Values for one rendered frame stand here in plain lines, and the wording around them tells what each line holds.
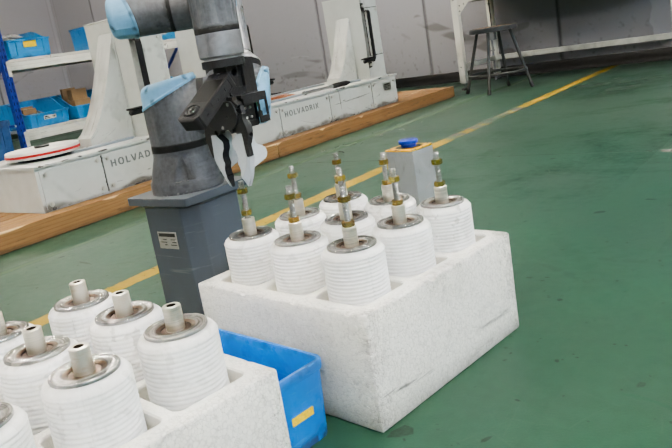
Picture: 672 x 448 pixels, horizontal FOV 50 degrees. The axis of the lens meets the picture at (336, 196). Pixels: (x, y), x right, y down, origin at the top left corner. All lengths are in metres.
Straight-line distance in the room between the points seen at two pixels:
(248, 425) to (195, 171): 0.71
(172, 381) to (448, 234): 0.55
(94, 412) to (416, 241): 0.55
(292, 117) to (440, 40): 2.92
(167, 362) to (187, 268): 0.66
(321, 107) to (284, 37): 3.54
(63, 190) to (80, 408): 2.25
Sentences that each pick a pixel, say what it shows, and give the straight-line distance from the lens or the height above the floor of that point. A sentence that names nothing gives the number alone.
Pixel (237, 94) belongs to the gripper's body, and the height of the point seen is 0.49.
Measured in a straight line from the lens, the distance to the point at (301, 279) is 1.12.
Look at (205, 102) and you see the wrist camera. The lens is 1.14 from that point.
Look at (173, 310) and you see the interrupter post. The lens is 0.86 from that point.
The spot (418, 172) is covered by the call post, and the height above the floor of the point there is 0.27.
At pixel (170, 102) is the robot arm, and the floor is 0.48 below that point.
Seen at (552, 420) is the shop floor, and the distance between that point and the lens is 1.07.
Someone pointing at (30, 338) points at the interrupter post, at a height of 0.27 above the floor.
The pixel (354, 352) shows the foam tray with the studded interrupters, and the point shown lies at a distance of 1.03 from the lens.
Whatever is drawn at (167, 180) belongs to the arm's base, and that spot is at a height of 0.33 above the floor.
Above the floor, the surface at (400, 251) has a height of 0.22.
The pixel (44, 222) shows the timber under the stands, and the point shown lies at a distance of 2.89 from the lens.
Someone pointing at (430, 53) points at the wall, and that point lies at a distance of 6.68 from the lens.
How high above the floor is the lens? 0.55
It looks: 12 degrees down
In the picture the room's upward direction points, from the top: 9 degrees counter-clockwise
